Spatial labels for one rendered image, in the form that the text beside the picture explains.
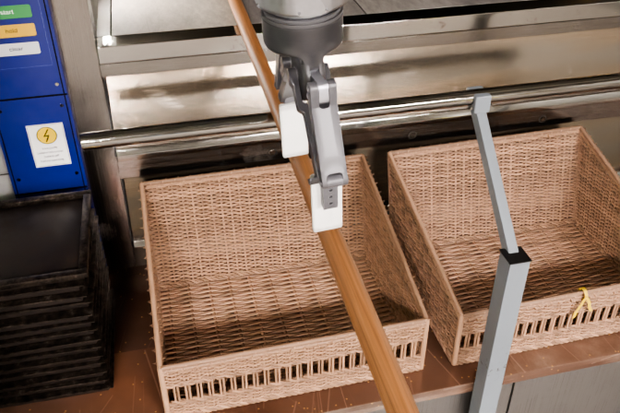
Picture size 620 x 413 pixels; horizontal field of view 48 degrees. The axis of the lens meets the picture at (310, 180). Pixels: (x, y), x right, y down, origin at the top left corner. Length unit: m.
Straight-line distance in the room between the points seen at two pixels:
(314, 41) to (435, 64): 1.12
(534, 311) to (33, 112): 1.14
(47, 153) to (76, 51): 0.24
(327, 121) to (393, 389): 0.27
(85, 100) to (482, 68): 0.94
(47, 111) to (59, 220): 0.24
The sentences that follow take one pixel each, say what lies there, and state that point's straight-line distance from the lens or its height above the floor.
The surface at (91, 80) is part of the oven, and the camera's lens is 1.56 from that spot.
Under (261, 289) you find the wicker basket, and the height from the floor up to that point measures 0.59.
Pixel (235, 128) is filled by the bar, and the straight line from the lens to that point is 1.21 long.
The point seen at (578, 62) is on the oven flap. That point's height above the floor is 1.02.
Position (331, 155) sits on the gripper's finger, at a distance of 0.62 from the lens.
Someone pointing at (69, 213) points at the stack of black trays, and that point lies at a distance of 1.52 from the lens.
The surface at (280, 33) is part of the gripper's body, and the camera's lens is 0.62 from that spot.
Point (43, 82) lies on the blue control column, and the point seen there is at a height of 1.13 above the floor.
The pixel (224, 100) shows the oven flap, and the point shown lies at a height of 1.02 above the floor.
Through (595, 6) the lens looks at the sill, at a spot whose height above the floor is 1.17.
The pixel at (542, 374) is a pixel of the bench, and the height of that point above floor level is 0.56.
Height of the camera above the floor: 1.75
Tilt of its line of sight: 34 degrees down
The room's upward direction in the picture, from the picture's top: straight up
